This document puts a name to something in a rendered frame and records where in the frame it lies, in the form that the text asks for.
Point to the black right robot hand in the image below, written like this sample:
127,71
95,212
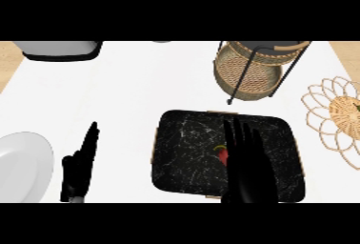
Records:
245,168

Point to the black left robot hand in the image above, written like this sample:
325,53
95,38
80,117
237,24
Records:
80,165

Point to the red bell pepper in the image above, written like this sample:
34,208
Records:
223,153

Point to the black marble tray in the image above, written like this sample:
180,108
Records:
197,152

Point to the wicker tiered basket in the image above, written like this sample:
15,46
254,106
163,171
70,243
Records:
256,68

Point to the white plate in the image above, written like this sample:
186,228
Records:
21,168

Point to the woven flower-shaped placemat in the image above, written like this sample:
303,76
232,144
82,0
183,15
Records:
343,117

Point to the grey and black appliance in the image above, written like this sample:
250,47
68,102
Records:
58,49

